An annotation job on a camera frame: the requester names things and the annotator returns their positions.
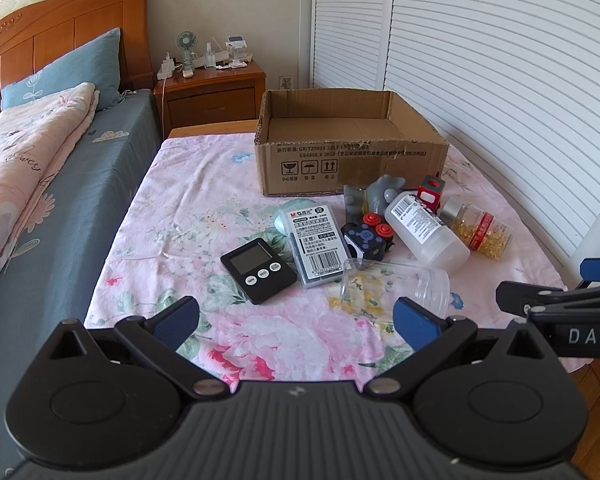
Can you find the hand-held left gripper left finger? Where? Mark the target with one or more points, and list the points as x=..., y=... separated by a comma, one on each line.
x=177, y=322

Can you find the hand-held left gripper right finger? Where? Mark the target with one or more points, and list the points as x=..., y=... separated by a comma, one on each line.
x=415, y=325

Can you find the clear plastic jar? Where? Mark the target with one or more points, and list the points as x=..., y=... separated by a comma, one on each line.
x=410, y=282

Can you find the capsule jar red label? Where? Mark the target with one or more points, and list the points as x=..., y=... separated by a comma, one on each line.
x=485, y=230

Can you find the black digital timer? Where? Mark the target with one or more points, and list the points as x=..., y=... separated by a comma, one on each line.
x=252, y=270

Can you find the white cotton swab bottle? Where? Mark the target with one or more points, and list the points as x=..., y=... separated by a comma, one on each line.
x=425, y=232

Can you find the red toy train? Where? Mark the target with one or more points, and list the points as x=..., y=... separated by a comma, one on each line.
x=430, y=187

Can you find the mint green oval case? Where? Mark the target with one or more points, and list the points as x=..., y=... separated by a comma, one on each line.
x=282, y=220

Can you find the brown cardboard box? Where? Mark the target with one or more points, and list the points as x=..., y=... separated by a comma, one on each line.
x=305, y=170

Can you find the black cube toy red buttons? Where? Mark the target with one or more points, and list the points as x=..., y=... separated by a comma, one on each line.
x=360, y=240

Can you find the grey elephant toy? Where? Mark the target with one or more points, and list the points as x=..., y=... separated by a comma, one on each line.
x=385, y=192

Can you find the grey figure toy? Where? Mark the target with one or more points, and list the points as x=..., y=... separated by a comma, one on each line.
x=354, y=202

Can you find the pink floral tablecloth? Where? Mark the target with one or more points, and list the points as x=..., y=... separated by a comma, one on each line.
x=205, y=185

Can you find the blue bed sheet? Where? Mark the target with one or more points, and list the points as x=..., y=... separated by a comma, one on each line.
x=90, y=185

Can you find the wooden table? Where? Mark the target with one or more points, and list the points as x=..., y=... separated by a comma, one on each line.
x=205, y=129

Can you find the white louvred closet door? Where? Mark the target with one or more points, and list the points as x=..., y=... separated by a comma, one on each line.
x=352, y=25
x=505, y=85

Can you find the pink floral quilt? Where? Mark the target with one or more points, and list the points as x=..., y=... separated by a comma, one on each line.
x=20, y=150

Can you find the wooden nightstand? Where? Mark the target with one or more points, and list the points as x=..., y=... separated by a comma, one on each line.
x=215, y=90

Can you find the white power strip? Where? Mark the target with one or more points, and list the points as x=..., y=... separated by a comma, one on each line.
x=166, y=67

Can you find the clear spray bottle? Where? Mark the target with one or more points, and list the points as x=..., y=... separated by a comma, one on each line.
x=210, y=57

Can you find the blue pillow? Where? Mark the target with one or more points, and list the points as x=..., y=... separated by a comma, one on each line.
x=65, y=70

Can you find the small green desk fan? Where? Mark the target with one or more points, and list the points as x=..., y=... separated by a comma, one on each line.
x=184, y=42

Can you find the white phone stand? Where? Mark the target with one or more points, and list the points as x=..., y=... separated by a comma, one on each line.
x=236, y=47

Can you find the wooden bed headboard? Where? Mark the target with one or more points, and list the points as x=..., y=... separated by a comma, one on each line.
x=55, y=25

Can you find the white wall outlet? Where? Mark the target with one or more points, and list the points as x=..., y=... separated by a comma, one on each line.
x=285, y=82

